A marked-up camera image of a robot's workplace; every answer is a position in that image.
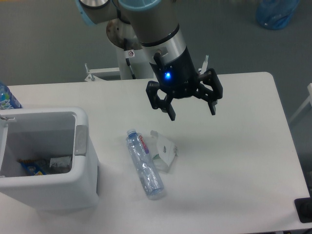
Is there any clear plastic water bottle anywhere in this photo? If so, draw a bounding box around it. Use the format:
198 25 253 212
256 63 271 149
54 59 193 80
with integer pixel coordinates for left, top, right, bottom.
126 129 164 200

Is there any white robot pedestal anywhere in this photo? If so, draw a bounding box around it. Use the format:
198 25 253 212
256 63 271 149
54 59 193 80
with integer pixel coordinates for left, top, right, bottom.
105 19 154 80

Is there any grey crumpled wrapper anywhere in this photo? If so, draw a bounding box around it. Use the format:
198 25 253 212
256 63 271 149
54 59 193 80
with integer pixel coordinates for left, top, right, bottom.
49 156 72 168

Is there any blue plastic bag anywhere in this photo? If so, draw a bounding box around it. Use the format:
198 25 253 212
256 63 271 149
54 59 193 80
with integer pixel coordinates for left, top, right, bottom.
255 0 300 30

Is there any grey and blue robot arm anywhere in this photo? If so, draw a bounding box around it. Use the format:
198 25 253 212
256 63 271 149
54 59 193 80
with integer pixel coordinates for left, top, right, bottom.
76 0 223 120

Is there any blue snack wrapper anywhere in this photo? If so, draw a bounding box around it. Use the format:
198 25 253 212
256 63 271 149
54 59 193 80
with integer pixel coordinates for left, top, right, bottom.
18 159 47 176

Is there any white base bracket left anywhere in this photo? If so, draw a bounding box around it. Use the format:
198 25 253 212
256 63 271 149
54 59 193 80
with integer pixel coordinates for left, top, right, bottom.
84 63 120 82

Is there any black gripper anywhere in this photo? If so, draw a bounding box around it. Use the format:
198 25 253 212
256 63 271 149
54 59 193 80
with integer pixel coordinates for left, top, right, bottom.
146 49 223 121

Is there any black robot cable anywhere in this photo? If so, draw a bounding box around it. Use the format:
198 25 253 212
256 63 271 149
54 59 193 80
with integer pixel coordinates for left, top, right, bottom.
123 38 137 80

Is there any metal levelling foot right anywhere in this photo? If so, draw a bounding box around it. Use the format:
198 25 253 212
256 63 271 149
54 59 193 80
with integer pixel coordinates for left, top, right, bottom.
198 55 209 75

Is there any white paper packet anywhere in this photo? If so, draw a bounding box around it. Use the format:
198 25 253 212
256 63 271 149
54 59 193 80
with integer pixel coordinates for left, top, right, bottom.
148 130 177 173

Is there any blue labelled bottle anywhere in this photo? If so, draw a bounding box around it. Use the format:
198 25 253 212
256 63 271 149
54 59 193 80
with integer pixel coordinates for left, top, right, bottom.
0 82 22 110

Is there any white frame at right edge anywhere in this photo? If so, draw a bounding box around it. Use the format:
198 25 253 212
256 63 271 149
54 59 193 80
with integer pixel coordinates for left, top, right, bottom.
289 83 312 126

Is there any black device at table edge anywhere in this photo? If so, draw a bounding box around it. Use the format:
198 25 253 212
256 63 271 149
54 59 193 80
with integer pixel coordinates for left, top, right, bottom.
294 197 312 223

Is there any white trash can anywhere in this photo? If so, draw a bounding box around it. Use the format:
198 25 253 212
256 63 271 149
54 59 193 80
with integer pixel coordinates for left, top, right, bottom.
0 107 99 210

